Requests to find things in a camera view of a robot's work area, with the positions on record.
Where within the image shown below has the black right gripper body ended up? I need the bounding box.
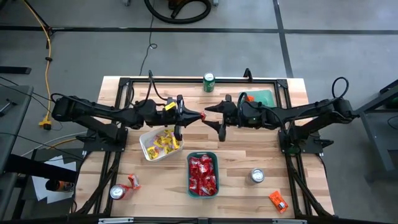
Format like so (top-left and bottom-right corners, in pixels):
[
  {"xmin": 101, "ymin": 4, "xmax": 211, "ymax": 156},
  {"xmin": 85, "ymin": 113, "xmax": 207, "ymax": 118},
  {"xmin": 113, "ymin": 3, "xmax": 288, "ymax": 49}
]
[{"xmin": 218, "ymin": 95, "xmax": 246, "ymax": 142}]

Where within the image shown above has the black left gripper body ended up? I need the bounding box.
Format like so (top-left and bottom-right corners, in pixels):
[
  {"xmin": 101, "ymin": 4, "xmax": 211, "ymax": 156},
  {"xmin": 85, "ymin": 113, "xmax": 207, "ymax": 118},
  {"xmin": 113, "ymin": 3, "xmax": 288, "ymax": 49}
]
[{"xmin": 155, "ymin": 95, "xmax": 184, "ymax": 141}]

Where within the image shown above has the white plastic bin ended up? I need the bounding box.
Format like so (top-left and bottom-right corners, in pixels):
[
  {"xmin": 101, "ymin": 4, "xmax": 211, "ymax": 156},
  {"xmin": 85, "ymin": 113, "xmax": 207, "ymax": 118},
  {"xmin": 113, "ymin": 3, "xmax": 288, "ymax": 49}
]
[{"xmin": 139, "ymin": 125, "xmax": 185, "ymax": 163}]

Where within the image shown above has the silver soda can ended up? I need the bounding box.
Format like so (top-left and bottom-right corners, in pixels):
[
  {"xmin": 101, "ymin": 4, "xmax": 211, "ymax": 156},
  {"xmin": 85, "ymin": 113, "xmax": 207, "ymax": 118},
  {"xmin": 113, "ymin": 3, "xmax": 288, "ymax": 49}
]
[{"xmin": 248, "ymin": 167, "xmax": 266, "ymax": 185}]

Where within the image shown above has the green Sprite can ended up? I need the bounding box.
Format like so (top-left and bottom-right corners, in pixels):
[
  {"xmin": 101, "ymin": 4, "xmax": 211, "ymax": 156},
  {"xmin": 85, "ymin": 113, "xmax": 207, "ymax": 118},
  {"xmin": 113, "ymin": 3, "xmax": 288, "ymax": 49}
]
[{"xmin": 203, "ymin": 72, "xmax": 216, "ymax": 93}]

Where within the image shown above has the green plastic bin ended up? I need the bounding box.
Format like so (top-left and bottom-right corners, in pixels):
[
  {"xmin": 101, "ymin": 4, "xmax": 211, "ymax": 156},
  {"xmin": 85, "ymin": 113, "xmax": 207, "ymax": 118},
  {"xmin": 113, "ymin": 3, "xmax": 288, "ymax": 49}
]
[
  {"xmin": 238, "ymin": 90, "xmax": 275, "ymax": 108},
  {"xmin": 186, "ymin": 151, "xmax": 220, "ymax": 199}
]

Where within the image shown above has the red soda can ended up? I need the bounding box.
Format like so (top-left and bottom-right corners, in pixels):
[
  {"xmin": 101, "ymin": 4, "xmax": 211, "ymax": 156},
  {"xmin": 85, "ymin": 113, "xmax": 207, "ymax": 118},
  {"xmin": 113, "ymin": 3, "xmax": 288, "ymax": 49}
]
[{"xmin": 109, "ymin": 184, "xmax": 134, "ymax": 200}]

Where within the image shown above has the orange shop vacuum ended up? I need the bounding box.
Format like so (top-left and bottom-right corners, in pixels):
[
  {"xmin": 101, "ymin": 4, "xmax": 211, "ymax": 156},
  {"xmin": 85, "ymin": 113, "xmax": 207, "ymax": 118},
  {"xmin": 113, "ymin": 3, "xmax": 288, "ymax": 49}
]
[{"xmin": 143, "ymin": 0, "xmax": 212, "ymax": 25}]

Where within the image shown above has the dark bottle orange label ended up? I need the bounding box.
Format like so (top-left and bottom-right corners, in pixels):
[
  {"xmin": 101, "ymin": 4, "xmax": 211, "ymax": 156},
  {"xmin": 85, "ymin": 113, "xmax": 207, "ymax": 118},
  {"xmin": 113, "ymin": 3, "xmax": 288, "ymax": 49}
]
[{"xmin": 45, "ymin": 179, "xmax": 75, "ymax": 193}]

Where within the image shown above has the white paper sheet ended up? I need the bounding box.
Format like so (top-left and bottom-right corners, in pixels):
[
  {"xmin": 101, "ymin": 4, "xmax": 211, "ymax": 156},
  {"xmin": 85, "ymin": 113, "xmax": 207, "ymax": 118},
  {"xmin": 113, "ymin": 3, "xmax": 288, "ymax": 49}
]
[{"xmin": 30, "ymin": 155, "xmax": 77, "ymax": 205}]

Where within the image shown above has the black bar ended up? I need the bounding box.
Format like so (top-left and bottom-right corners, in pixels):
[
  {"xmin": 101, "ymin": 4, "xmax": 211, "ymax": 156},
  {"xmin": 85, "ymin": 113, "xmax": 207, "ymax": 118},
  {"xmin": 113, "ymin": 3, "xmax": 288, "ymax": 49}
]
[{"xmin": 4, "ymin": 153, "xmax": 78, "ymax": 184}]

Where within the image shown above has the grey side table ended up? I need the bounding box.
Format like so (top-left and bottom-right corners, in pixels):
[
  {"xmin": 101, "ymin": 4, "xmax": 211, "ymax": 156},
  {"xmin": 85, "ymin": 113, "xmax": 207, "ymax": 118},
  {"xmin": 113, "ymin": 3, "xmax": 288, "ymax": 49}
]
[{"xmin": 0, "ymin": 84, "xmax": 34, "ymax": 175}]

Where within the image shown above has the black tripod stand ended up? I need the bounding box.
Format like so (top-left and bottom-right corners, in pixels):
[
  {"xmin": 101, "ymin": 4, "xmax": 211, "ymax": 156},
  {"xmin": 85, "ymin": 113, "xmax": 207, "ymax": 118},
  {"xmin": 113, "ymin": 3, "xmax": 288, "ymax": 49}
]
[{"xmin": 23, "ymin": 0, "xmax": 55, "ymax": 34}]

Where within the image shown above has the black floor strip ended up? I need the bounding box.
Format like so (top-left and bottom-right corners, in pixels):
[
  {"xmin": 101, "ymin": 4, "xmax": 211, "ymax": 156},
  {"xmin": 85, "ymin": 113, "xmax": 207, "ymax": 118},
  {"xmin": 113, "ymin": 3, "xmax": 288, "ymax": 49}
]
[{"xmin": 0, "ymin": 66, "xmax": 32, "ymax": 75}]

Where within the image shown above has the grey metal tool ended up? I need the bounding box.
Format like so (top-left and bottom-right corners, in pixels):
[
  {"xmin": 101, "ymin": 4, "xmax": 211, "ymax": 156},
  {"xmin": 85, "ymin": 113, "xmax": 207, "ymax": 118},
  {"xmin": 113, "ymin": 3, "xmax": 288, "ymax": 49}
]
[{"xmin": 0, "ymin": 98, "xmax": 18, "ymax": 118}]

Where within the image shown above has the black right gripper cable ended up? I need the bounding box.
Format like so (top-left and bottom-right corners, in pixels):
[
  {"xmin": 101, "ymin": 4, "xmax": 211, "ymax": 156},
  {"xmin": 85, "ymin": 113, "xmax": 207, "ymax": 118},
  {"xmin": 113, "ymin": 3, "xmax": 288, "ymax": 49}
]
[{"xmin": 236, "ymin": 91, "xmax": 280, "ymax": 131}]

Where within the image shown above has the black aluminium table frame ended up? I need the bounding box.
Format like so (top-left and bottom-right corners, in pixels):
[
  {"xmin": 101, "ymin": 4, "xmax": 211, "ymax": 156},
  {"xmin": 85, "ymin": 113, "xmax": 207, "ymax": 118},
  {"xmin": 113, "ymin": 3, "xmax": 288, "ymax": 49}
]
[{"xmin": 73, "ymin": 76, "xmax": 336, "ymax": 220}]

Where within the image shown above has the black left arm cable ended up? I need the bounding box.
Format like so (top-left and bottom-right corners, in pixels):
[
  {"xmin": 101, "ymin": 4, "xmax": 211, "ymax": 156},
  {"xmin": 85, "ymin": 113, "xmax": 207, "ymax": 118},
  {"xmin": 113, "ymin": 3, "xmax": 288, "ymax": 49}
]
[{"xmin": 126, "ymin": 70, "xmax": 169, "ymax": 108}]

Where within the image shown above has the thin black floor cable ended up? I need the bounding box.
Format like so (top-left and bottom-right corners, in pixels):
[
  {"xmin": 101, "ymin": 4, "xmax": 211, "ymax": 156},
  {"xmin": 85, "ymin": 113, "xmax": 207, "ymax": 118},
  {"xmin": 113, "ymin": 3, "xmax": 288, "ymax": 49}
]
[{"xmin": 139, "ymin": 0, "xmax": 158, "ymax": 77}]

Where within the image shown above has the black right shoulder cable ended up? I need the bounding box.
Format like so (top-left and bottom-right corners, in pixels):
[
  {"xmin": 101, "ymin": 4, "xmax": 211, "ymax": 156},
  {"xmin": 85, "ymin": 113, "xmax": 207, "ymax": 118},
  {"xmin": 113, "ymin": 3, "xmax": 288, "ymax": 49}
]
[{"xmin": 331, "ymin": 76, "xmax": 349, "ymax": 100}]

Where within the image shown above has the yellow extension cable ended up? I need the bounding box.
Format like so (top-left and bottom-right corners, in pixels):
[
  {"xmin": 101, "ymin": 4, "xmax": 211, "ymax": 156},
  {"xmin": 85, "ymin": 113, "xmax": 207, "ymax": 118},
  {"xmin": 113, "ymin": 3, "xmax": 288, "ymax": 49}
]
[{"xmin": 23, "ymin": 0, "xmax": 53, "ymax": 131}]

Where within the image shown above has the dark grey desk frame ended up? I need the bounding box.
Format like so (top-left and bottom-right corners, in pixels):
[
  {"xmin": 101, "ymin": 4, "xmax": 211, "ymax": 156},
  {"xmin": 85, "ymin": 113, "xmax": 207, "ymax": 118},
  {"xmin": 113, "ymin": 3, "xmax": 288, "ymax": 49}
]
[{"xmin": 351, "ymin": 79, "xmax": 398, "ymax": 181}]

